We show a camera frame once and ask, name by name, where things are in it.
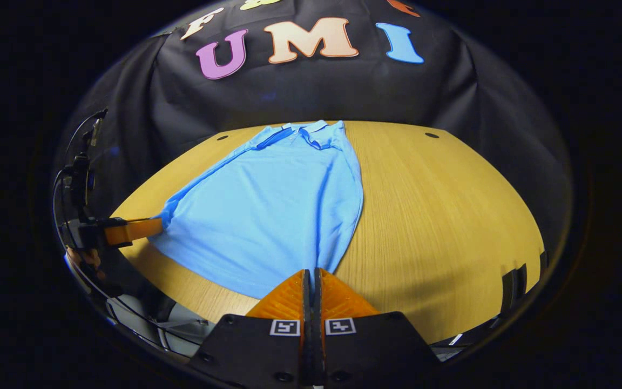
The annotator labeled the black backdrop cloth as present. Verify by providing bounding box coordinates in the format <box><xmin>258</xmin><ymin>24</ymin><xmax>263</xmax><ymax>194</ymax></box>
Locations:
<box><xmin>55</xmin><ymin>0</ymin><xmax>573</xmax><ymax>254</ymax></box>

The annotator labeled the light blue polo T-shirt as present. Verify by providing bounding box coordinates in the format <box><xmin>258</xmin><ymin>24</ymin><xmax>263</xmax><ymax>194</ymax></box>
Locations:
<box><xmin>148</xmin><ymin>119</ymin><xmax>365</xmax><ymax>301</ymax></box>

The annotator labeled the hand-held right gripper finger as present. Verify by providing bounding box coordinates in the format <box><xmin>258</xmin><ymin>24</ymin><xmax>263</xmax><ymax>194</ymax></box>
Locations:
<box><xmin>189</xmin><ymin>268</ymin><xmax>312</xmax><ymax>387</ymax></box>
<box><xmin>313</xmin><ymin>267</ymin><xmax>442</xmax><ymax>387</ymax></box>

